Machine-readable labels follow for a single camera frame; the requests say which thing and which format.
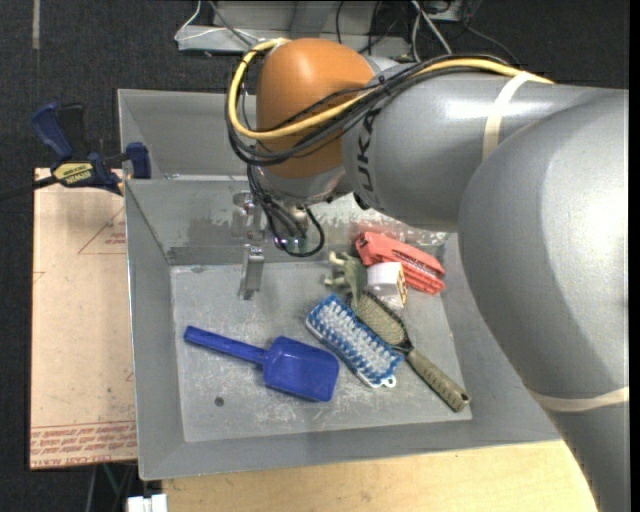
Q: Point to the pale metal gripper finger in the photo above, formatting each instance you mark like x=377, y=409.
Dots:
x=252, y=275

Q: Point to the green toy animal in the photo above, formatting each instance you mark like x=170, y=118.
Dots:
x=351, y=272

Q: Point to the blue plastic scoop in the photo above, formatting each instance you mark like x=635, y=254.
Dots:
x=295, y=370

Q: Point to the blue and white scrub brush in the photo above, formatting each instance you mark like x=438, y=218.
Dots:
x=350, y=340

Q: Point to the grey metal bin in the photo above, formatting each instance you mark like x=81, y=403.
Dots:
x=225, y=400

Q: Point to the white and yellow small box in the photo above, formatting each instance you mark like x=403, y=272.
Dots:
x=385, y=280

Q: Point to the olive grey hairbrush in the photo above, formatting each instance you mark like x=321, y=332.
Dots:
x=385, y=320

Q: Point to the red ribbed plastic block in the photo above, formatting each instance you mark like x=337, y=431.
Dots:
x=420, y=265

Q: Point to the brown cardboard board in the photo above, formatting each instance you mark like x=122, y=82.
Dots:
x=80, y=325

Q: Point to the black cylinder on white bracket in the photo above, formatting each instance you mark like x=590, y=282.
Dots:
x=361, y=201

